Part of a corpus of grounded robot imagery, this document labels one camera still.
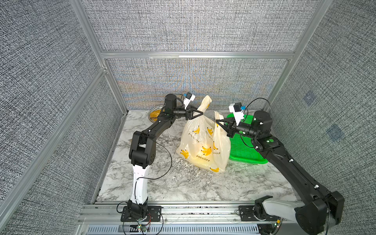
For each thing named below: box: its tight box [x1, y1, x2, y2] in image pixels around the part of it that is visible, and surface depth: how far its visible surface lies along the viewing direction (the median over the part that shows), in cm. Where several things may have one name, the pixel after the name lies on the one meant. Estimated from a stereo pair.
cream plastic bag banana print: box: [176, 95, 231, 173], surface depth 85 cm
